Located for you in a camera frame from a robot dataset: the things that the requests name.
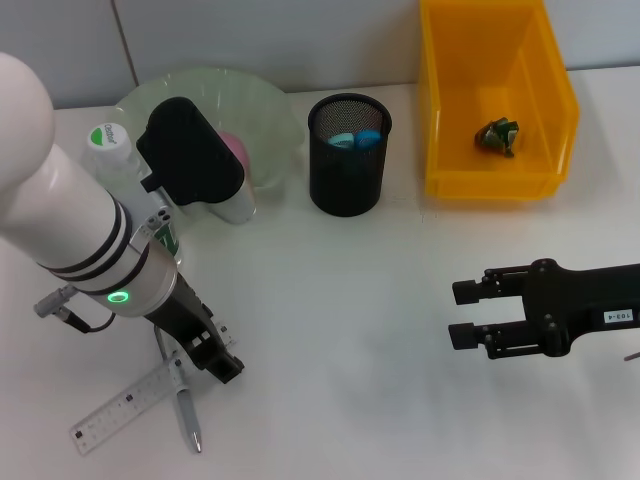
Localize silver ballpoint pen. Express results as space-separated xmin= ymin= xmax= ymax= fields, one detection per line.
xmin=153 ymin=327 xmax=205 ymax=455

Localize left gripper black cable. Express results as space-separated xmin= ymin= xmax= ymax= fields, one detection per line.
xmin=32 ymin=286 xmax=120 ymax=335

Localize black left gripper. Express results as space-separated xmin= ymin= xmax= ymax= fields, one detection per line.
xmin=144 ymin=272 xmax=247 ymax=386

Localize yellow plastic bin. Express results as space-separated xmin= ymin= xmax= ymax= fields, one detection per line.
xmin=418 ymin=0 xmax=581 ymax=201

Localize clear plastic ruler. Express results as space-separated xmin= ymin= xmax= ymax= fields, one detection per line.
xmin=71 ymin=321 xmax=239 ymax=455

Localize blue safety scissors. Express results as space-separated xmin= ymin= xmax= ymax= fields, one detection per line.
xmin=327 ymin=129 xmax=383 ymax=152

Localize pink toy peach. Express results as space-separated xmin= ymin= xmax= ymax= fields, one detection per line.
xmin=217 ymin=130 xmax=250 ymax=175

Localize clear green-label water bottle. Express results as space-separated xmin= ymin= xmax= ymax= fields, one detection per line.
xmin=82 ymin=122 xmax=185 ymax=267

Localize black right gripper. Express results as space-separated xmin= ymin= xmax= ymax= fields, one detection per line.
xmin=447 ymin=257 xmax=640 ymax=362

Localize green plastic wrapper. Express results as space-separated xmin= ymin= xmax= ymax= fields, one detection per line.
xmin=473 ymin=115 xmax=521 ymax=159

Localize black mesh pen holder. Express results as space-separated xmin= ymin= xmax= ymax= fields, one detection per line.
xmin=307 ymin=93 xmax=394 ymax=217

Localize pale green wavy fruit plate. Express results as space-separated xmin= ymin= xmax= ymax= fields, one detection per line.
xmin=113 ymin=66 xmax=306 ymax=222

